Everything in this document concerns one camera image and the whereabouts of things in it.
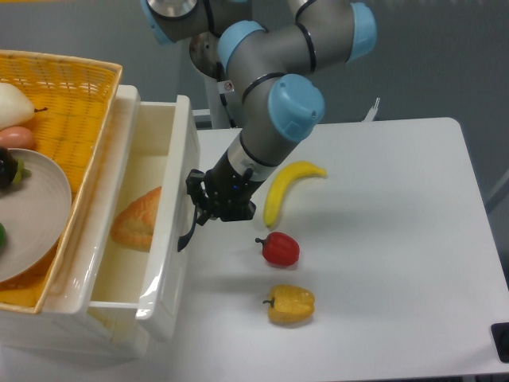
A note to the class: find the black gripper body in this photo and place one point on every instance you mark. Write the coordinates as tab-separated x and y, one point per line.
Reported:
229	192

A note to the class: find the white top drawer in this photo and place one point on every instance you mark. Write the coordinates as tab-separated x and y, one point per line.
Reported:
137	294

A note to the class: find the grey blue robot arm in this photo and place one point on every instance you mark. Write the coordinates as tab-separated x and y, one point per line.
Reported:
269	71

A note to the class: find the white drawer cabinet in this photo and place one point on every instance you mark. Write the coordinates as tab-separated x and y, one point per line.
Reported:
69	320

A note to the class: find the yellow banana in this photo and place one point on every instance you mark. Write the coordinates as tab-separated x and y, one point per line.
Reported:
281	184

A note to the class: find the orange bread pastry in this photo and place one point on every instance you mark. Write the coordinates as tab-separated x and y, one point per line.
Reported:
134	226

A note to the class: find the red bell pepper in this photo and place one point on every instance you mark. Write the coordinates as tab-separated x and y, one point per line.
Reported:
279	249

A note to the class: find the yellow bell pepper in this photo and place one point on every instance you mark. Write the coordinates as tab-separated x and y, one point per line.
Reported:
288	304

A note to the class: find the yellow woven basket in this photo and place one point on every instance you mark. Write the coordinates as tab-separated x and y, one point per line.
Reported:
79	94

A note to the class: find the grey round plate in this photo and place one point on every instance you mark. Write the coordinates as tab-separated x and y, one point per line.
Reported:
34	213

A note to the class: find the dark purple eggplant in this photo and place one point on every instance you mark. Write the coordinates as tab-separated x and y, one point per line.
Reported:
12	170

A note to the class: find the orange pink egg fruit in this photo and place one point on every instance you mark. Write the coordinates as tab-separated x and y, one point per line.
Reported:
17	137

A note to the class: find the white pear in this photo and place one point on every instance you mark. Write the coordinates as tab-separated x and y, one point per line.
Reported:
16	107

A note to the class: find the green vegetable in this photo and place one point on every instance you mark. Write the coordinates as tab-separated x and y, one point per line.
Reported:
3	236

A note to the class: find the black corner object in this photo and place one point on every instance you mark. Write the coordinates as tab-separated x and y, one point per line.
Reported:
500	334

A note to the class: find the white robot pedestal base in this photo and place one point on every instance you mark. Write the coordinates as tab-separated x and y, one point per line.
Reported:
223	101

